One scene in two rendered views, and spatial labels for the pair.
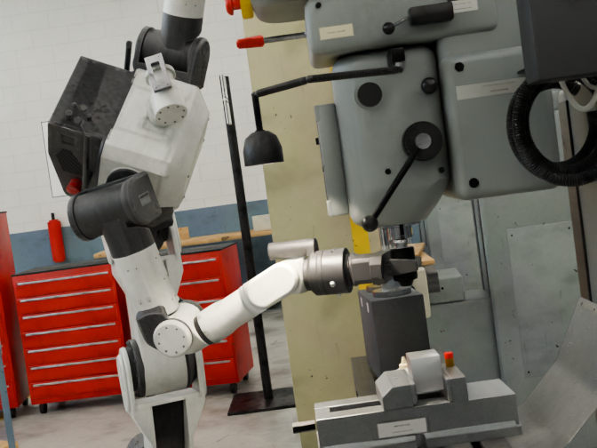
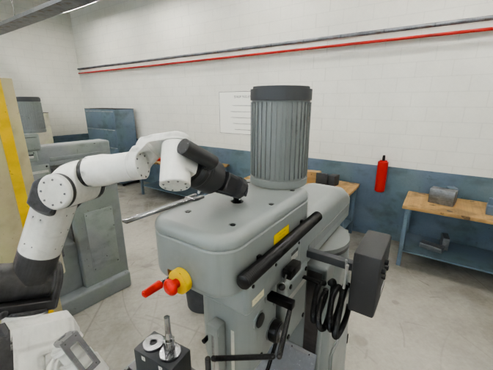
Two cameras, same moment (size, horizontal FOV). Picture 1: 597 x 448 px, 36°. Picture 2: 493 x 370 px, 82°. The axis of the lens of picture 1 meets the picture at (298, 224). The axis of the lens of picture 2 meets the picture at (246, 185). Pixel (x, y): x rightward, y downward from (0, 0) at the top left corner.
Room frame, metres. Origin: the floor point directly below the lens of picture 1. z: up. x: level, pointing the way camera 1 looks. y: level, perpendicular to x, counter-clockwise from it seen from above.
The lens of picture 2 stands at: (1.31, 0.44, 2.16)
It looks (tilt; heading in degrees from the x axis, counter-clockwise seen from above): 16 degrees down; 303
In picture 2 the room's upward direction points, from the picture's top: straight up
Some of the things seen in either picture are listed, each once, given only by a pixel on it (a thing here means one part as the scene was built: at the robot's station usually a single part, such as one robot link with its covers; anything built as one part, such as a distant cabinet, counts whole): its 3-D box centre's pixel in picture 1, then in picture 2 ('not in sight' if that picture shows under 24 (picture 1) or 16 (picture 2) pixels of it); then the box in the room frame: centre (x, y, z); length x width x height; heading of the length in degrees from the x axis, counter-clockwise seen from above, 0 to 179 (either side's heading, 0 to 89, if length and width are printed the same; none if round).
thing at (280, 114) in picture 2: not in sight; (279, 136); (1.74, -0.44, 2.05); 0.20 x 0.20 x 0.32
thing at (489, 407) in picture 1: (411, 406); not in sight; (1.61, -0.16, 0.99); 0.35 x 0.15 x 0.11; 91
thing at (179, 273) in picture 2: (246, 2); (180, 280); (1.75, 0.04, 1.76); 0.06 x 0.02 x 0.06; 179
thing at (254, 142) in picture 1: (262, 147); not in sight; (1.67, 0.05, 1.48); 0.07 x 0.07 x 0.06
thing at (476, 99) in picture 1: (489, 124); (268, 290); (1.74, -0.38, 1.47); 0.24 x 0.19 x 0.26; 179
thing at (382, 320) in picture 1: (393, 328); (163, 364); (2.16, -0.19, 1.04); 0.22 x 0.12 x 0.20; 4
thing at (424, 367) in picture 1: (424, 371); not in sight; (1.61, -0.19, 1.05); 0.06 x 0.05 x 0.06; 1
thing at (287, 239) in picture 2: not in sight; (287, 241); (1.60, -0.22, 1.79); 0.45 x 0.04 x 0.04; 89
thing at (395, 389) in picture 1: (394, 388); not in sight; (1.61, -0.13, 1.03); 0.12 x 0.06 x 0.04; 1
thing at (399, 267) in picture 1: (401, 267); not in sight; (1.72, -0.18, 1.23); 0.06 x 0.02 x 0.03; 74
